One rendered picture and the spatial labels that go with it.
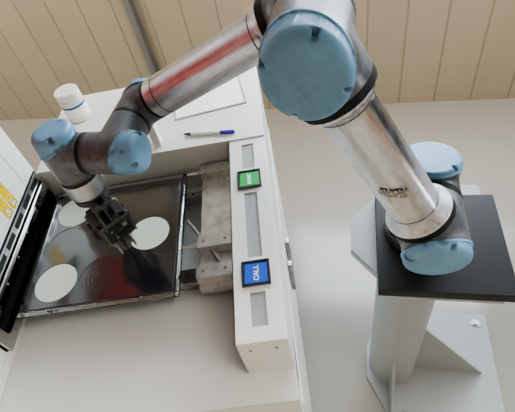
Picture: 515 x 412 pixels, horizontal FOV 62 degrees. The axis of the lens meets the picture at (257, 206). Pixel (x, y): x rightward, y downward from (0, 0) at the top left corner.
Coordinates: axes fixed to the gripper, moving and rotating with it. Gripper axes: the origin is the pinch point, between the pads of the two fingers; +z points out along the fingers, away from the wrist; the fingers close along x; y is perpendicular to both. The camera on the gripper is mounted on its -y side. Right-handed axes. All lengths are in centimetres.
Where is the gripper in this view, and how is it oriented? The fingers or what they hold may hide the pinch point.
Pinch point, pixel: (124, 243)
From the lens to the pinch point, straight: 105.2
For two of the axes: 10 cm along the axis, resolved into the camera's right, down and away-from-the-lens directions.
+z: 1.6, 6.5, 7.4
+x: 7.6, -5.7, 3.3
